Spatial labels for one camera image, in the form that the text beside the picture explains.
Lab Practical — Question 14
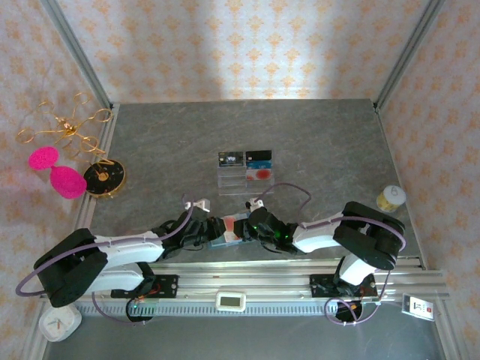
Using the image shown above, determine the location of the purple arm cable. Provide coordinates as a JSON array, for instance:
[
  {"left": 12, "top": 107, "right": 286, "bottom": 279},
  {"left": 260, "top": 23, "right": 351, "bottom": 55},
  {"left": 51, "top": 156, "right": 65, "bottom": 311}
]
[
  {"left": 15, "top": 193, "right": 195, "bottom": 327},
  {"left": 253, "top": 182, "right": 408, "bottom": 326}
]

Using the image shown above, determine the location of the black round cable socket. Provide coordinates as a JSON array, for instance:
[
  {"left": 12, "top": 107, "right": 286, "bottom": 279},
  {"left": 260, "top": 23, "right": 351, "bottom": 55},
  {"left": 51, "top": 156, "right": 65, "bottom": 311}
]
[
  {"left": 334, "top": 301, "right": 364, "bottom": 326},
  {"left": 125, "top": 298, "right": 155, "bottom": 324}
]

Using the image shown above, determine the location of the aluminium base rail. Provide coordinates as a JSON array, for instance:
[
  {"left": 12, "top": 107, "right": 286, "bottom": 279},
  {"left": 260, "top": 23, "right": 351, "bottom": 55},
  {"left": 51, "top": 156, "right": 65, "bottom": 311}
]
[{"left": 39, "top": 258, "right": 451, "bottom": 302}]

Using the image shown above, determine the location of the blue leather card holder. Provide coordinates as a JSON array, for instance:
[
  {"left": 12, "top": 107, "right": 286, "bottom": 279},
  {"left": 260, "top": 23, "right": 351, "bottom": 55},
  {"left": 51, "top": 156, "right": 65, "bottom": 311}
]
[{"left": 208, "top": 213, "right": 260, "bottom": 250}]

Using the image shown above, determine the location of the gold wire jewelry stand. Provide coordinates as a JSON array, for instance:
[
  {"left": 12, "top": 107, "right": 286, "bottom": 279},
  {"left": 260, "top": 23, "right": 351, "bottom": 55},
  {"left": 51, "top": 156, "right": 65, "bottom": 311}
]
[{"left": 15, "top": 91, "right": 128, "bottom": 200}]

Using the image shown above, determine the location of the pink fuzzy double pompom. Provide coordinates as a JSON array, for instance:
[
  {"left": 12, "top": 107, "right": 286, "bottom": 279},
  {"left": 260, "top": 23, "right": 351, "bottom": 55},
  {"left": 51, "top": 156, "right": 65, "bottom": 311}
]
[{"left": 28, "top": 146, "right": 88, "bottom": 200}]

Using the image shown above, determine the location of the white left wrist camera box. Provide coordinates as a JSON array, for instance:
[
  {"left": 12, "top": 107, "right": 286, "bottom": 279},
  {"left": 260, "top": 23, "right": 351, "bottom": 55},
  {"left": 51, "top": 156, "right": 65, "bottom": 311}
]
[{"left": 182, "top": 198, "right": 211, "bottom": 213}]

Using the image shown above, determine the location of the black VIP card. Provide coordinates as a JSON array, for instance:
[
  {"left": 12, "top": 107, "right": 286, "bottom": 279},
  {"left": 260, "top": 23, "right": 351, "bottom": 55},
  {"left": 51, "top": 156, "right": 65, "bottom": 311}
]
[{"left": 218, "top": 151, "right": 245, "bottom": 168}]

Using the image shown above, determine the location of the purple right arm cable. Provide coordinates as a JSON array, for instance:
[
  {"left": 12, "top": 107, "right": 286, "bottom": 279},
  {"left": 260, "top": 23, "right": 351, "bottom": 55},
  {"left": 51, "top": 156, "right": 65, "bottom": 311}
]
[{"left": 253, "top": 182, "right": 408, "bottom": 326}]

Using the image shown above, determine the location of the clear acrylic card stand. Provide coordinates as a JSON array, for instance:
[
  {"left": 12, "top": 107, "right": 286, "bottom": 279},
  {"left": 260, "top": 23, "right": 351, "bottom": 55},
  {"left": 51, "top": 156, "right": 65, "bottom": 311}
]
[{"left": 217, "top": 148, "right": 277, "bottom": 197}]

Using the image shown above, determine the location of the white card with red circles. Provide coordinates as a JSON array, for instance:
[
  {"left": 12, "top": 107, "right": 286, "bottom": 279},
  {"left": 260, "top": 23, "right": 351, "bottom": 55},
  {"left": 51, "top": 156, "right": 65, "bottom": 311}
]
[{"left": 245, "top": 167, "right": 276, "bottom": 181}]

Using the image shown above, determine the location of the aluminium frame post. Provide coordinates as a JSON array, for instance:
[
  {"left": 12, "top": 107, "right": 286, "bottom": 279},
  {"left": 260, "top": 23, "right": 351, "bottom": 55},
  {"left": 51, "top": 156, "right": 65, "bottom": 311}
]
[
  {"left": 40, "top": 0, "right": 113, "bottom": 110},
  {"left": 373, "top": 0, "right": 446, "bottom": 113}
]

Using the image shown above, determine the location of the yellow white can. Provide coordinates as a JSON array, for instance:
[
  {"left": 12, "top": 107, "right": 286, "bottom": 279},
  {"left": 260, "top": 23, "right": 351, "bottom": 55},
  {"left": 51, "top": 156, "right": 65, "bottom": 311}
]
[{"left": 376, "top": 185, "right": 407, "bottom": 213}]

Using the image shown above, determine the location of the white digital timer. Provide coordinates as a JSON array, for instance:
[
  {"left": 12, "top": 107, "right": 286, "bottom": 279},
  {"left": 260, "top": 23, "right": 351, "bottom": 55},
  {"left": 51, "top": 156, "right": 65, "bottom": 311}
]
[{"left": 215, "top": 291, "right": 248, "bottom": 313}]

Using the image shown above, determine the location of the grey slotted cable duct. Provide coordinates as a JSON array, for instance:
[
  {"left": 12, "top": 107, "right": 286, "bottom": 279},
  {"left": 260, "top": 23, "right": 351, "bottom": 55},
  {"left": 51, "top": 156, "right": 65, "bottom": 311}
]
[{"left": 74, "top": 301, "right": 341, "bottom": 318}]

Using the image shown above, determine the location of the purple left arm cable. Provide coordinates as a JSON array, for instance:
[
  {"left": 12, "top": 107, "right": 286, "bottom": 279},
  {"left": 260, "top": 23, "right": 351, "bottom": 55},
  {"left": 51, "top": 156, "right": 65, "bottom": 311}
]
[{"left": 15, "top": 193, "right": 195, "bottom": 327}]

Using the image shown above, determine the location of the white alarm clock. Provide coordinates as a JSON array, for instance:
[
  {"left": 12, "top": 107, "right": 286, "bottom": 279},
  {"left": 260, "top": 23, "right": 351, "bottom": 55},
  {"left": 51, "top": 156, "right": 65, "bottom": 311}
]
[{"left": 39, "top": 303, "right": 83, "bottom": 343}]

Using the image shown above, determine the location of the plain black card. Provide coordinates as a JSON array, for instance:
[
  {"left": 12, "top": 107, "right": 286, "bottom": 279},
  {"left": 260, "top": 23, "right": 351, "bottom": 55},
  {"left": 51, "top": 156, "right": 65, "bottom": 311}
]
[{"left": 245, "top": 149, "right": 272, "bottom": 162}]

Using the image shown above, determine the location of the aluminium side rail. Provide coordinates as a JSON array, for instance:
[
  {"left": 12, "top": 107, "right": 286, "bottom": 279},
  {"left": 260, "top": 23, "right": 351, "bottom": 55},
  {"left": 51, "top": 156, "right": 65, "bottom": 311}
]
[{"left": 73, "top": 104, "right": 121, "bottom": 241}]

